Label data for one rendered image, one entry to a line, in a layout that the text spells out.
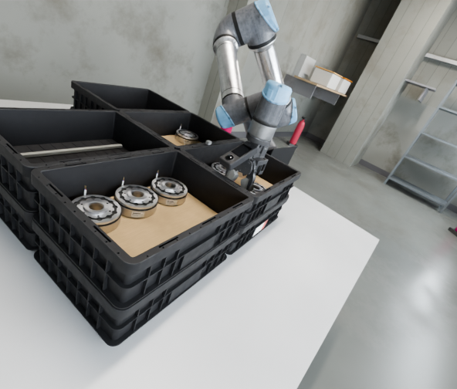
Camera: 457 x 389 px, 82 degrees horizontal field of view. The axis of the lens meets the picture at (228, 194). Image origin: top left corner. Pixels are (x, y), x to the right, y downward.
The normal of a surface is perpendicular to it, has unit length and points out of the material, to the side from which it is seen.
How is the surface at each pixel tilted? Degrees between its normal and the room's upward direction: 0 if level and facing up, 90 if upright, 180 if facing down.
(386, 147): 90
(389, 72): 90
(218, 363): 0
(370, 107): 90
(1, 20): 90
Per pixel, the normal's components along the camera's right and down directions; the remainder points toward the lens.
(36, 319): 0.33, -0.83
